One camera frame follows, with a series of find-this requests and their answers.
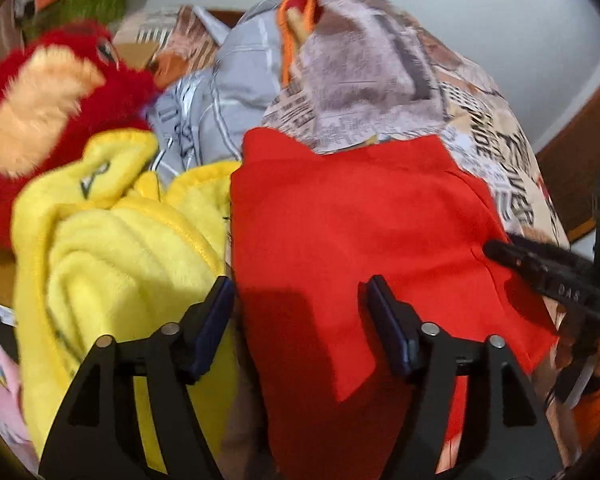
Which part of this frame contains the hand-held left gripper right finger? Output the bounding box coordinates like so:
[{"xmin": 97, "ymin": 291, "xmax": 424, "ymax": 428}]
[{"xmin": 366, "ymin": 274, "xmax": 566, "ymax": 480}]

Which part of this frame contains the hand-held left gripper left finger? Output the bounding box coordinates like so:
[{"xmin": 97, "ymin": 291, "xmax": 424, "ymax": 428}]
[{"xmin": 37, "ymin": 275, "xmax": 237, "ymax": 480}]

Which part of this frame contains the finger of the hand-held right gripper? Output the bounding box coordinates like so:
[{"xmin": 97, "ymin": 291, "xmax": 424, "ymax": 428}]
[{"xmin": 482, "ymin": 234, "xmax": 597, "ymax": 289}]

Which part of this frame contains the red garment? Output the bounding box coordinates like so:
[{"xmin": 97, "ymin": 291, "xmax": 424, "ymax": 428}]
[{"xmin": 228, "ymin": 127, "xmax": 561, "ymax": 480}]

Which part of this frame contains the person's right hand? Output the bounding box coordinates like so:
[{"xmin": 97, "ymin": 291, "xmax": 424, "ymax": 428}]
[{"xmin": 550, "ymin": 310, "xmax": 600, "ymax": 401}]

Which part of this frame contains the printed blanket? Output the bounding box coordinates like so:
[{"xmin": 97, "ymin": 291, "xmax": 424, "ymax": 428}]
[{"xmin": 112, "ymin": 0, "xmax": 571, "ymax": 261}]

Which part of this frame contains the yellow fleece garment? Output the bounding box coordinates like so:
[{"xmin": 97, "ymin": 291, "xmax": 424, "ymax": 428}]
[{"xmin": 10, "ymin": 129, "xmax": 243, "ymax": 476}]

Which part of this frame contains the pink cloth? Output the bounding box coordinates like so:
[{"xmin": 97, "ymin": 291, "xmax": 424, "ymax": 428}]
[{"xmin": 0, "ymin": 295, "xmax": 41, "ymax": 476}]

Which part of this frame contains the red plush toy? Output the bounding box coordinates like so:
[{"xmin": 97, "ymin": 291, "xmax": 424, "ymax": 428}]
[{"xmin": 0, "ymin": 22, "xmax": 163, "ymax": 251}]

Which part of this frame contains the grey plaid cloth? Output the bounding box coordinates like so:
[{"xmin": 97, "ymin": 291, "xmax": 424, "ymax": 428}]
[{"xmin": 145, "ymin": 10, "xmax": 301, "ymax": 186}]

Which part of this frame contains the green plush toy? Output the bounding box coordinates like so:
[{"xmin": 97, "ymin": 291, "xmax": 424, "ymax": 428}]
[{"xmin": 12, "ymin": 0, "xmax": 153, "ymax": 43}]

